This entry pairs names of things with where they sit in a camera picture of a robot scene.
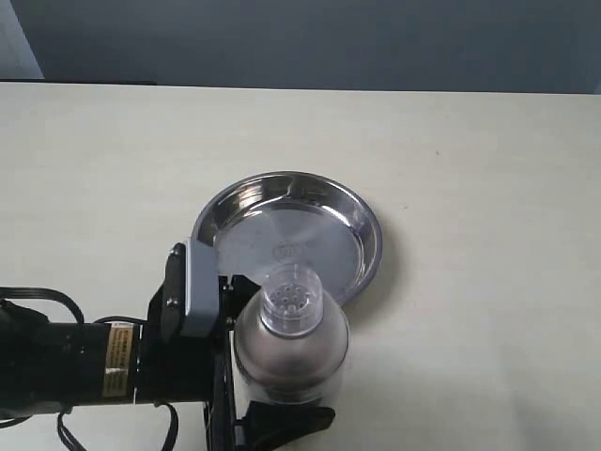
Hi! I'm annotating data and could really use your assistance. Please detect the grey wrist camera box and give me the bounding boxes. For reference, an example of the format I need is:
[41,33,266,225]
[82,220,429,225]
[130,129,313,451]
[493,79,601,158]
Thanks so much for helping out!
[181,237,220,338]

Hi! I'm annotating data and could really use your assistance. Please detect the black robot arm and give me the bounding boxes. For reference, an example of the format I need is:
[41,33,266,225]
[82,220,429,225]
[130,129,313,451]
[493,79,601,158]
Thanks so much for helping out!
[1,240,349,450]

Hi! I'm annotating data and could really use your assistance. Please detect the clear plastic shaker bottle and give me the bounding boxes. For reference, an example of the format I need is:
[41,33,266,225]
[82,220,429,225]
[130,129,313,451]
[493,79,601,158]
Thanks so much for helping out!
[233,264,350,407]

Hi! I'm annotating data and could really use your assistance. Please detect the round stainless steel tray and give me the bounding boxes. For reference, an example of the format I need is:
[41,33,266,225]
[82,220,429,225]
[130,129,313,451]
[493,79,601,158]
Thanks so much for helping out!
[192,171,383,305]

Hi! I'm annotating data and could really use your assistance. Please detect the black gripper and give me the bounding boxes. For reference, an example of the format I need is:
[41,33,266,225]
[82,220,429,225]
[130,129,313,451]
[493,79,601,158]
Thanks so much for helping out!
[136,241,335,451]

